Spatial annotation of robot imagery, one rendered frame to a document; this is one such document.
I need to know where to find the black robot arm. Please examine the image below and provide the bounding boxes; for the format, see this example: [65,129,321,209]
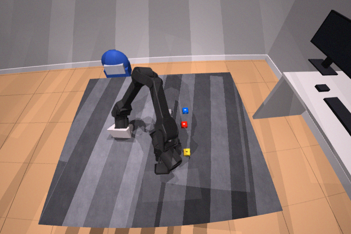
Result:
[111,67,182,171]

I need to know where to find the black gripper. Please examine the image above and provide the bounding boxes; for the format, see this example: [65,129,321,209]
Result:
[154,150,170,175]

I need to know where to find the yellow block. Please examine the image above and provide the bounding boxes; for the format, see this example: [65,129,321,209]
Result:
[183,148,190,156]

